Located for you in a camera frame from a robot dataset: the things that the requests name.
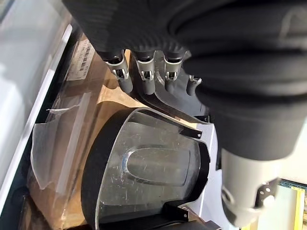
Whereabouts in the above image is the clear plastic film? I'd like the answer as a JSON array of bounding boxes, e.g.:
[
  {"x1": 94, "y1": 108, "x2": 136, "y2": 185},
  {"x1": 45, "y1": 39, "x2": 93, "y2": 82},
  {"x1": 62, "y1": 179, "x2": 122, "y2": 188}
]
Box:
[{"x1": 26, "y1": 71, "x2": 103, "y2": 216}]

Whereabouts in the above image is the yellow metal shelf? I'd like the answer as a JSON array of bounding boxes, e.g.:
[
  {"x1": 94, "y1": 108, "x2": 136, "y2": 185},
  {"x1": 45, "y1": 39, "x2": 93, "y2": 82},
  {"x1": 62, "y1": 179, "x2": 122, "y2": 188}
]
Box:
[{"x1": 275, "y1": 177, "x2": 307, "y2": 230}]

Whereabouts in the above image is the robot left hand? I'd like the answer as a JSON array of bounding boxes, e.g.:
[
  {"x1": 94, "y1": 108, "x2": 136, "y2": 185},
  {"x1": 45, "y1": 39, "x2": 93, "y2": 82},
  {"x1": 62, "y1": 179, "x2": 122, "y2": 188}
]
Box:
[{"x1": 61, "y1": 0, "x2": 307, "y2": 230}]

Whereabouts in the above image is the white barcode label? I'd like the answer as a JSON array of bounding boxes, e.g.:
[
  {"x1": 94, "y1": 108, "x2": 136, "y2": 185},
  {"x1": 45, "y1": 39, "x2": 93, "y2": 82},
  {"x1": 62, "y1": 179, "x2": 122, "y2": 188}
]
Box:
[{"x1": 66, "y1": 39, "x2": 97, "y2": 82}]

